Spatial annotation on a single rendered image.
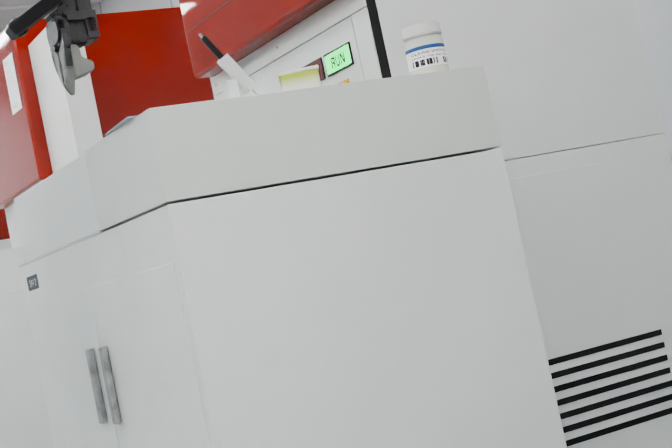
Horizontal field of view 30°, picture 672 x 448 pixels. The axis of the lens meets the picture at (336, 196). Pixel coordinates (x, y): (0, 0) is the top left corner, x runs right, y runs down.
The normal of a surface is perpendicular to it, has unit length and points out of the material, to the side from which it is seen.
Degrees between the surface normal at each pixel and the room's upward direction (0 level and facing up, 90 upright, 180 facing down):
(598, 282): 90
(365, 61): 90
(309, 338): 90
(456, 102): 90
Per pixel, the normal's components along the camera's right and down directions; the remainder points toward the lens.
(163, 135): 0.45, -0.15
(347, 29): -0.87, 0.15
